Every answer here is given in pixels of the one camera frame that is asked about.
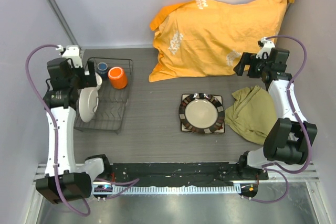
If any black wire dish rack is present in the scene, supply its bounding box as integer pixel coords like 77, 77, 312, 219
74, 57, 133, 133

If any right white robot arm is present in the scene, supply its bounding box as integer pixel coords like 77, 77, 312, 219
234, 48, 317, 179

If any blue cup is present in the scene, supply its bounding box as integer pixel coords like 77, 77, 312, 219
97, 62, 109, 80

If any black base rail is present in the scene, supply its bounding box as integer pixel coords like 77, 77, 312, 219
111, 162, 269, 187

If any white cable duct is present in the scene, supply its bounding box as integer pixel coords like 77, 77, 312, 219
90, 185, 242, 195

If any black rimmed round plate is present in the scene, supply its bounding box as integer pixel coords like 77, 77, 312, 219
178, 92, 226, 135

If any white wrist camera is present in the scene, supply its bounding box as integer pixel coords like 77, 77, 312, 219
56, 45, 83, 68
256, 37, 275, 60

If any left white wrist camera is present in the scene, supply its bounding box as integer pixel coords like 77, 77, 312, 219
56, 45, 83, 68

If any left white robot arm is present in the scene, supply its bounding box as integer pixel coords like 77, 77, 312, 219
36, 57, 112, 204

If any square floral plate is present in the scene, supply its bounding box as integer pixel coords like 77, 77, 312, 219
180, 93, 226, 134

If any olive green cloth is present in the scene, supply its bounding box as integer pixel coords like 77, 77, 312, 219
225, 86, 278, 145

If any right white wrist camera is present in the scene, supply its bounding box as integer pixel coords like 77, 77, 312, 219
256, 37, 275, 60

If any white round plate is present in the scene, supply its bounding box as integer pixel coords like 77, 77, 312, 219
78, 88, 99, 123

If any orange pillowcase cloth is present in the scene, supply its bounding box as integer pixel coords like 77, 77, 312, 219
149, 0, 295, 82

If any orange cup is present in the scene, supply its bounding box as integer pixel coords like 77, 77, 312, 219
108, 67, 128, 89

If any white ribbed bowl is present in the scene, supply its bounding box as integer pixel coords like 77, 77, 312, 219
95, 73, 103, 90

